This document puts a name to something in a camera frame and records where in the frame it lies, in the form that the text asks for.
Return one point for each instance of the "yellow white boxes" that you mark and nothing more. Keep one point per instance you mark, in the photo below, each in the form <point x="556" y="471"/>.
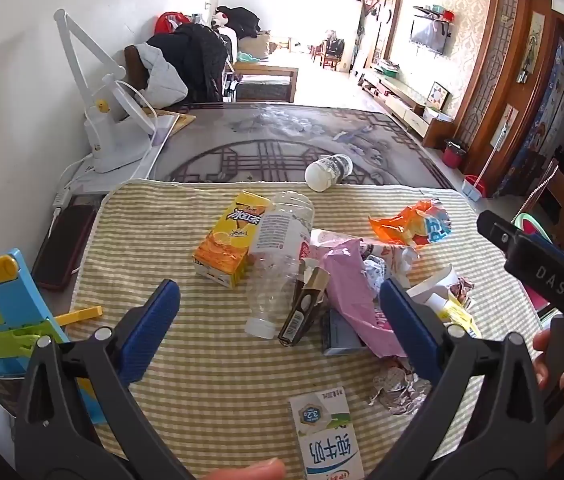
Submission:
<point x="459" y="315"/>

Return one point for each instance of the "striped beige table mat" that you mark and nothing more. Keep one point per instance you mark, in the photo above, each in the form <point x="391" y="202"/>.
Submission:
<point x="212" y="385"/>

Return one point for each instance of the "black coat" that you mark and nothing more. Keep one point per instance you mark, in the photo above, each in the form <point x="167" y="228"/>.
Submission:
<point x="202" y="60"/>

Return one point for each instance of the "white jacket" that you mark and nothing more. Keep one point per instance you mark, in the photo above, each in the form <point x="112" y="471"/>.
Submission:
<point x="162" y="80"/>

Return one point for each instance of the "pink plastic bag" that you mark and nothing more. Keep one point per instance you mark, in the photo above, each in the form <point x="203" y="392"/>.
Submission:
<point x="352" y="300"/>

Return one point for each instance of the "wall television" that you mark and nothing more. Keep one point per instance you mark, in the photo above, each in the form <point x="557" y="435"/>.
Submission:
<point x="428" y="36"/>

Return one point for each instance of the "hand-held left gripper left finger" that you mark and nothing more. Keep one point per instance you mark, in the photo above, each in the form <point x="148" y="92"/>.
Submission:
<point x="154" y="332"/>

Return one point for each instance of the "grey toothpaste box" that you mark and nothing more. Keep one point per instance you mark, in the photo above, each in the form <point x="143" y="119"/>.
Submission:
<point x="339" y="335"/>

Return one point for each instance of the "clear plastic bottle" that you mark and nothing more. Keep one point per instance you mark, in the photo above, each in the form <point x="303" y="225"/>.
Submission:
<point x="277" y="240"/>

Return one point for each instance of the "dark red smartphone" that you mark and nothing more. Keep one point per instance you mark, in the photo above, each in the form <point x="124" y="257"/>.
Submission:
<point x="62" y="250"/>

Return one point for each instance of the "silver foil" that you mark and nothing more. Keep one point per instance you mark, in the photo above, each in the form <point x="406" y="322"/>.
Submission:
<point x="397" y="390"/>

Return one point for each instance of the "wooden television cabinet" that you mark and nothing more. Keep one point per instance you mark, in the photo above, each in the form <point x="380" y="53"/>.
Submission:
<point x="407" y="105"/>

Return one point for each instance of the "wooden dining chair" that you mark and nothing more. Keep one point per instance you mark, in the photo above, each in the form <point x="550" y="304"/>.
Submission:
<point x="332" y="52"/>

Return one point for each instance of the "yellow drink carton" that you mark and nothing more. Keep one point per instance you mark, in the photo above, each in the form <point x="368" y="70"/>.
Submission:
<point x="227" y="245"/>

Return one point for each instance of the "person's right hand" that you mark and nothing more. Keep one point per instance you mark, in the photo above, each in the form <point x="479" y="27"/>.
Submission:
<point x="559" y="377"/>

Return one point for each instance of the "printed door curtain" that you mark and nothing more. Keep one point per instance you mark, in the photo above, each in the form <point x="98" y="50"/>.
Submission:
<point x="547" y="125"/>

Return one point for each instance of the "shelf above television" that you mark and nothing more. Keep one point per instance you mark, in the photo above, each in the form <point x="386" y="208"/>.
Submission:
<point x="434" y="14"/>

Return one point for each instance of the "framed star picture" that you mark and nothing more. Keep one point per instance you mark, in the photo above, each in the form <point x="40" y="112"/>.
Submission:
<point x="438" y="95"/>

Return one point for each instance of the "dustpan with broom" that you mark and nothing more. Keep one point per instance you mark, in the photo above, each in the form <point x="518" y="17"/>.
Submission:
<point x="474" y="187"/>

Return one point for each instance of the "small white plastic bottle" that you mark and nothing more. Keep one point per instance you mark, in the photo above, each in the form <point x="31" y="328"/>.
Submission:
<point x="319" y="175"/>

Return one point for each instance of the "white green milk carton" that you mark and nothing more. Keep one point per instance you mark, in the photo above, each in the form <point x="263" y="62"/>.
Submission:
<point x="327" y="445"/>

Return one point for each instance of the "white desk lamp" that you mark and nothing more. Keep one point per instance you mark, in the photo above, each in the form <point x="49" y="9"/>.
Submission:
<point x="107" y="140"/>

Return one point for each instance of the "clear magazine rack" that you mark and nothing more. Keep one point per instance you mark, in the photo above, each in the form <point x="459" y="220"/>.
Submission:
<point x="231" y="87"/>

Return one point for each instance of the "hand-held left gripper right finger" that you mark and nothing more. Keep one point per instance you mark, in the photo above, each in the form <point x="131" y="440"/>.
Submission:
<point x="409" y="332"/>

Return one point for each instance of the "grey patterned table cover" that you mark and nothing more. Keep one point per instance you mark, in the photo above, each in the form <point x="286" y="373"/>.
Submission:
<point x="262" y="130"/>

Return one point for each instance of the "yellow book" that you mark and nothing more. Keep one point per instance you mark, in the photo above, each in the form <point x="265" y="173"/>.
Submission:
<point x="182" y="120"/>

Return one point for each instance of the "brown gold small box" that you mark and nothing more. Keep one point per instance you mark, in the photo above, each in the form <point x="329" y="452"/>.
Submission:
<point x="302" y="312"/>

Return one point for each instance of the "long framed wall picture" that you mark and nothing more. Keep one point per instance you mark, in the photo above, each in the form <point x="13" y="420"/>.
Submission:
<point x="532" y="47"/>

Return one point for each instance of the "red bag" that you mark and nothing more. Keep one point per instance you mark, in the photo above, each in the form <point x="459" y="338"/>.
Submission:
<point x="169" y="21"/>

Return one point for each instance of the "blue yellow green plastic stand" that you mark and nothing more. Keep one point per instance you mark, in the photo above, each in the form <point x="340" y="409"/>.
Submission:
<point x="27" y="285"/>

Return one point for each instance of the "black clothes pile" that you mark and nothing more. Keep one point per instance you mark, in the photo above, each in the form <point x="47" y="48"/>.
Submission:
<point x="237" y="20"/>

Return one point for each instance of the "orange snack wrapper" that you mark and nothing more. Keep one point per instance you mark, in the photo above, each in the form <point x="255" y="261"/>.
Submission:
<point x="397" y="227"/>

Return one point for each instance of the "wooden sofa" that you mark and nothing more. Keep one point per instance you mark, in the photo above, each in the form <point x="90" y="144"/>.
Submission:
<point x="262" y="85"/>

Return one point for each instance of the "person's left hand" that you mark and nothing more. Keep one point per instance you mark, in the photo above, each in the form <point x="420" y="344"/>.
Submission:
<point x="247" y="471"/>

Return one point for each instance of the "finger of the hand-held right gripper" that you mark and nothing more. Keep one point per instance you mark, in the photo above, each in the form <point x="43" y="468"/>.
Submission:
<point x="494" y="227"/>

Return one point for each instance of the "red trash can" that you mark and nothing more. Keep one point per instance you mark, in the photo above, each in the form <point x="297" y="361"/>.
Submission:
<point x="454" y="155"/>

